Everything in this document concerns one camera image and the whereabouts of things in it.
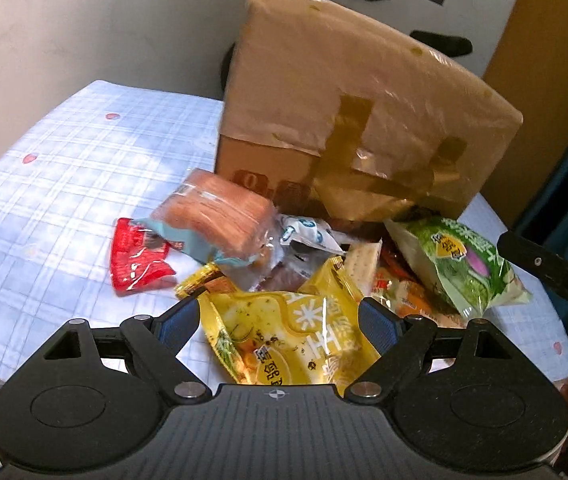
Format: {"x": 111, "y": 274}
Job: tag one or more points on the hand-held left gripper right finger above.
{"x": 376, "y": 322}

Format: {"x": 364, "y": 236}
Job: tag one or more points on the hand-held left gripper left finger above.
{"x": 180, "y": 321}

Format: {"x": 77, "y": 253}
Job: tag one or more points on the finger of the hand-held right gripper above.
{"x": 549, "y": 265}

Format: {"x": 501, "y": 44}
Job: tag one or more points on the gold snack packet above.
{"x": 196, "y": 277}

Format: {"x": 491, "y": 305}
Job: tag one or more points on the red snack packet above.
{"x": 134, "y": 260}

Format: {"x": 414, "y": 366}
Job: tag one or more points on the large yellow snack bag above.
{"x": 284, "y": 330}

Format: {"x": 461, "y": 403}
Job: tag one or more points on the taped cardboard box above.
{"x": 339, "y": 85}

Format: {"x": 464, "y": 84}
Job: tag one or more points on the orange snack packet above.
{"x": 404, "y": 297}

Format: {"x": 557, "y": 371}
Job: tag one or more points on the clear cracker packet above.
{"x": 364, "y": 265}

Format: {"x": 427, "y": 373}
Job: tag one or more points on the green snack bag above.
{"x": 464, "y": 265}

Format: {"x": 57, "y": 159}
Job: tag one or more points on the clear packet of brown strips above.
{"x": 284, "y": 272}

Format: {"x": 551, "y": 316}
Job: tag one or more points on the white and blue packet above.
{"x": 306, "y": 232}

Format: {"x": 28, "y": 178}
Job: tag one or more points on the checkered tablecloth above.
{"x": 64, "y": 185}

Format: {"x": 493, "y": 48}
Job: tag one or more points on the wooden door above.
{"x": 539, "y": 60}

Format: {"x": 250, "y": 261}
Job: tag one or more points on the black bike saddle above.
{"x": 444, "y": 42}

